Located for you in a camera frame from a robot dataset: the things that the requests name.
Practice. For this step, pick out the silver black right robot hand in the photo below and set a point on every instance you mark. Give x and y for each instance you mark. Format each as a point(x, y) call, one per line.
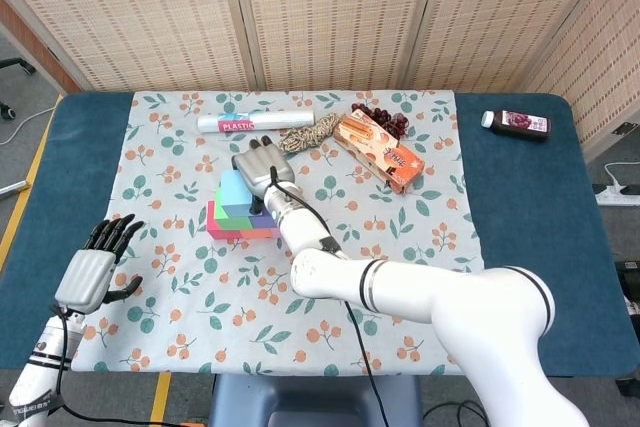
point(260, 167)

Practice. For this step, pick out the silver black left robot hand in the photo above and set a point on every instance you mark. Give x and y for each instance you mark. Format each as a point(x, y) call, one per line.
point(85, 277)

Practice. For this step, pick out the light blue foam cube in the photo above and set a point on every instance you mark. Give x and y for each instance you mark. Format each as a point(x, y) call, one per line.
point(235, 192)

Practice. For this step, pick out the purple foam cube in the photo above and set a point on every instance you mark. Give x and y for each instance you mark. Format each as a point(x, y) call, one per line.
point(262, 221)

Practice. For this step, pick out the green foam cube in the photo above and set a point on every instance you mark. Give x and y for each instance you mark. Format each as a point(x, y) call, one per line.
point(232, 223)

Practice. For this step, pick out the orange foam cube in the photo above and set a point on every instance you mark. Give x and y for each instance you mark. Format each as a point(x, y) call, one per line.
point(255, 234)

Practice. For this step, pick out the red foam cube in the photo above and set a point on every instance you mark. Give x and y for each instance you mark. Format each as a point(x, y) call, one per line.
point(220, 234)

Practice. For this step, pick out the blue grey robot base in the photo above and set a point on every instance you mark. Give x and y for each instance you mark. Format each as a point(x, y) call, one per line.
point(315, 402)

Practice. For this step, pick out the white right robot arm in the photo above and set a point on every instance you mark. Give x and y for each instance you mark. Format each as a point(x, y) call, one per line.
point(425, 297)

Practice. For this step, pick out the plastic food wrap roll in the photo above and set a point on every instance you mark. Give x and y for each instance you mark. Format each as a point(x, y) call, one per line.
point(280, 120)

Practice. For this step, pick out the brown white twine bundle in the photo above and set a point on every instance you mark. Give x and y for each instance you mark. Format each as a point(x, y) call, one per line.
point(305, 137)

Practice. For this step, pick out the grey metal bar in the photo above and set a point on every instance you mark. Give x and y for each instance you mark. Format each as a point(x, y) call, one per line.
point(12, 188)

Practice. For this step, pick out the floral printed tablecloth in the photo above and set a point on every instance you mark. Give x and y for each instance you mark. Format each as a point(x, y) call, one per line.
point(200, 297)

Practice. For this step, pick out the orange biscuit box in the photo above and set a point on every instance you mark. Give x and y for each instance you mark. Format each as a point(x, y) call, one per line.
point(380, 152)

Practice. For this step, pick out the dark red grape bunch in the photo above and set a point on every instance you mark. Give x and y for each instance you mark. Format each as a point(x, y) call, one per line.
point(382, 116)

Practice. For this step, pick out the woven bamboo folding screen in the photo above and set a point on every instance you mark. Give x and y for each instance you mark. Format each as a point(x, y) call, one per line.
point(350, 12)

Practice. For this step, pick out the black office chair base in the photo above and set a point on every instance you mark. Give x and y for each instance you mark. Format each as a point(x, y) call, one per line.
point(15, 64)

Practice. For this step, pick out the dark grape juice bottle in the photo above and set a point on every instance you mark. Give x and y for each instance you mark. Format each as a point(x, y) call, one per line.
point(520, 125)

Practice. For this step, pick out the teal table cover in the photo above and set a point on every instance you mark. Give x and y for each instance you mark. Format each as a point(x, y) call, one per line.
point(530, 197)

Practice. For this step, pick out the white power strip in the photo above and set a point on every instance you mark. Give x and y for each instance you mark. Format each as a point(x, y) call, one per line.
point(615, 195)

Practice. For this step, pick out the black floor equipment box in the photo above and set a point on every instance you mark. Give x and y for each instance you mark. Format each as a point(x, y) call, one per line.
point(631, 292)

